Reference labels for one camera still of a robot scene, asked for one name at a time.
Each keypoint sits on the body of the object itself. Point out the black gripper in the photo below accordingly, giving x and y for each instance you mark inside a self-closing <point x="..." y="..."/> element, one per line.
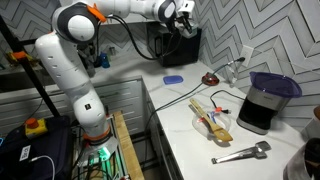
<point x="183" y="16"/>

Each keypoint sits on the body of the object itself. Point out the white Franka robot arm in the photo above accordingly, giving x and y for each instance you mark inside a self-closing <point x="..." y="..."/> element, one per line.
<point x="76" y="76"/>

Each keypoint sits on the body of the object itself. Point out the black microwave oven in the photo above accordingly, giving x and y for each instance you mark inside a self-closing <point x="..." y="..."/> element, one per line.
<point x="176" y="48"/>

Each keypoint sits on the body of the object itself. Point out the black coffee maker purple top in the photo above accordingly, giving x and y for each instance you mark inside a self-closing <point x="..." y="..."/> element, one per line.
<point x="266" y="100"/>

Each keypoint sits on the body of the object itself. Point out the blue plastic lid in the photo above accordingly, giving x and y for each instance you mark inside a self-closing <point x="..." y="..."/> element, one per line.
<point x="173" y="79"/>

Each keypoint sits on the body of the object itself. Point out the small red bowl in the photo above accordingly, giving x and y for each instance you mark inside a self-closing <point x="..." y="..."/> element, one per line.
<point x="210" y="79"/>

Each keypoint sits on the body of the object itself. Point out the blue bottle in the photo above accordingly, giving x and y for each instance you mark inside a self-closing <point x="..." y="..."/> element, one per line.
<point x="105" y="60"/>

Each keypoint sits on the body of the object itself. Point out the wooden spatula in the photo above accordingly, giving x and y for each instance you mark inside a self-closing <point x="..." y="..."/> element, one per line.
<point x="210" y="120"/>

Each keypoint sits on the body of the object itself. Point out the clear round plate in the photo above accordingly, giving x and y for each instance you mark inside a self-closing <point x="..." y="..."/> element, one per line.
<point x="211" y="124"/>

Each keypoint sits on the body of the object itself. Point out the wooden board beside robot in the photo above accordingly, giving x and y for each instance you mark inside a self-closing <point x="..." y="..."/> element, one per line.
<point x="128" y="146"/>

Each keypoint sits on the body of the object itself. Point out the metal kitchen tongs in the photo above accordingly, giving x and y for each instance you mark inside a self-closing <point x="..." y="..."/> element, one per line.
<point x="241" y="152"/>

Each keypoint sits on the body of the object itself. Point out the yellow emergency stop button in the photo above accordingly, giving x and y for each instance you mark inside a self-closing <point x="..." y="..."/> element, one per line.
<point x="35" y="126"/>

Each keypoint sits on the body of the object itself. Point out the black equipment case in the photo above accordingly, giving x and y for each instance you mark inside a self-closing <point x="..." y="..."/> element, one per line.
<point x="36" y="150"/>

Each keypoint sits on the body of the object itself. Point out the white wall outlet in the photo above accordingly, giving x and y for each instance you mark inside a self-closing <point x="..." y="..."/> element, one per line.
<point x="247" y="55"/>

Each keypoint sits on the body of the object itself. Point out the black metal frame pole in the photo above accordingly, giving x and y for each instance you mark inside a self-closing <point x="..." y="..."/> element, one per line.
<point x="30" y="71"/>

